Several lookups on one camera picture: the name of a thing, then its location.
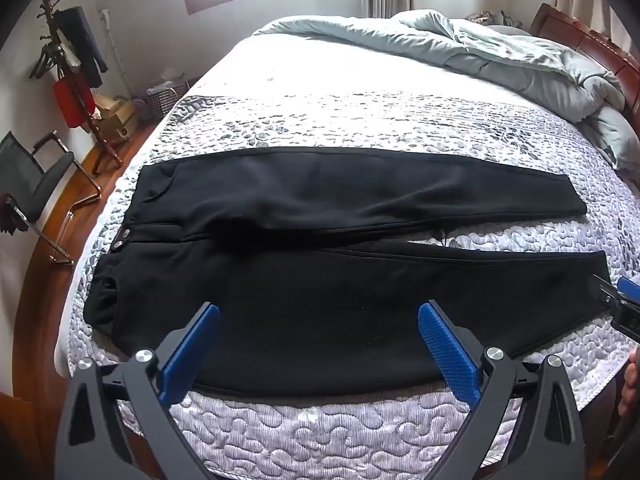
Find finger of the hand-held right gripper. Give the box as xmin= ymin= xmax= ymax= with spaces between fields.
xmin=592 ymin=274 xmax=640 ymax=307

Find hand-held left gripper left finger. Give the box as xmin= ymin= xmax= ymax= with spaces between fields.
xmin=54 ymin=301 xmax=221 ymax=480

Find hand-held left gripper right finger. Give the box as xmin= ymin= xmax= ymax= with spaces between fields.
xmin=417 ymin=300 xmax=586 ymax=480

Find black pants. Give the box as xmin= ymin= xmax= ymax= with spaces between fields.
xmin=82 ymin=146 xmax=612 ymax=396

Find person's right hand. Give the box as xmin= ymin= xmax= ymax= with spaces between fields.
xmin=619 ymin=347 xmax=640 ymax=418

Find wooden coat rack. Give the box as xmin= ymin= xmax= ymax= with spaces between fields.
xmin=30 ymin=0 xmax=124 ymax=167

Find black mesh chair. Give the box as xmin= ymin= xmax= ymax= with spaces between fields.
xmin=0 ymin=130 xmax=102 ymax=264

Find cardboard box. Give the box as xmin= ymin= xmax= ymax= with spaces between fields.
xmin=92 ymin=92 xmax=138 ymax=143

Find wooden headboard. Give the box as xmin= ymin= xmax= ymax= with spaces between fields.
xmin=530 ymin=2 xmax=640 ymax=126

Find grey quilted bedspread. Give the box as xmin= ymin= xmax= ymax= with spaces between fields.
xmin=52 ymin=35 xmax=640 ymax=480

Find light grey comforter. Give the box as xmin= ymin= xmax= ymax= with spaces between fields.
xmin=252 ymin=9 xmax=640 ymax=181

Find red bag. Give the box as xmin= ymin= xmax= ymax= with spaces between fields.
xmin=52 ymin=77 xmax=96 ymax=130

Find black jacket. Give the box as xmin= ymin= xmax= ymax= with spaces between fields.
xmin=54 ymin=6 xmax=109 ymax=88

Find dark wire basket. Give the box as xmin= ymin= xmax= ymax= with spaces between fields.
xmin=145 ymin=76 xmax=190 ymax=122

